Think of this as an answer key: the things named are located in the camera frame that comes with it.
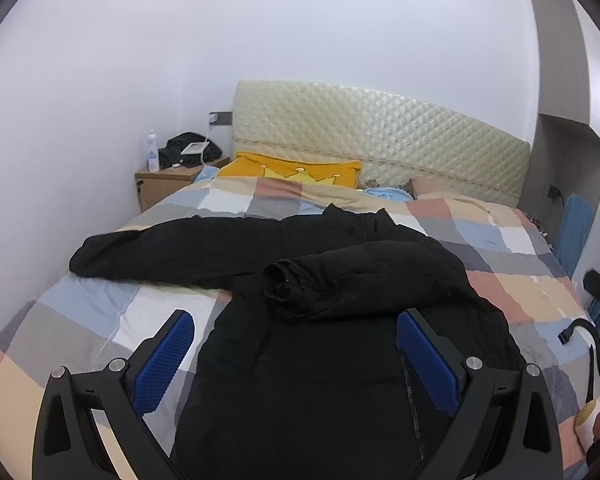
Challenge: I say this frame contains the black strap with buckle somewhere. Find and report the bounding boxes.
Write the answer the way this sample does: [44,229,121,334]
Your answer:
[557,317,600,406]

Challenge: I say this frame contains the blue hanging towel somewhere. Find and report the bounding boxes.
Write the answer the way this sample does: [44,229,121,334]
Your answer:
[553,193,594,278]

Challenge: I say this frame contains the wooden nightstand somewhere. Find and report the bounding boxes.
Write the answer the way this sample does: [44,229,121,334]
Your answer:
[135,165,204,212]

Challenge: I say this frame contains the yellow crown pillow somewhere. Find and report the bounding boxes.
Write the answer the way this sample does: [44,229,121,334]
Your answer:
[216,151,362,188]

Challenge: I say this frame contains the cream quilted headboard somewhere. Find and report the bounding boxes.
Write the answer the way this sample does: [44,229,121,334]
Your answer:
[233,80,531,206]

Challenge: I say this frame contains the grey wall socket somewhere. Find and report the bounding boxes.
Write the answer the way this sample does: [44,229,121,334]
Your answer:
[209,112,233,126]

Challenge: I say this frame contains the black bag on nightstand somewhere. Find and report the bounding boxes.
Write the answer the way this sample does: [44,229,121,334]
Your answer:
[158,132,223,169]

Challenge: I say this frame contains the grey wardrobe panel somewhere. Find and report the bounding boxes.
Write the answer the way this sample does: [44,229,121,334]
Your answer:
[531,0,590,124]

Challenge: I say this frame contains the light blue pillow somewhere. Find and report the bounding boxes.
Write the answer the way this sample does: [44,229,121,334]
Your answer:
[363,186,414,202]

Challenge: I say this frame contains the white lotion bottle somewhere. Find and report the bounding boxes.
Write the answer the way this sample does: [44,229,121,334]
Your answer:
[147,130,160,174]

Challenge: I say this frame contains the black puffer jacket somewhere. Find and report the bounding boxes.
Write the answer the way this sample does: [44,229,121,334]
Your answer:
[69,206,524,479]

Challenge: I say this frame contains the white tablet device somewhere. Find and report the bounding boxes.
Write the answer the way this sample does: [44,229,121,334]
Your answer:
[181,141,209,156]

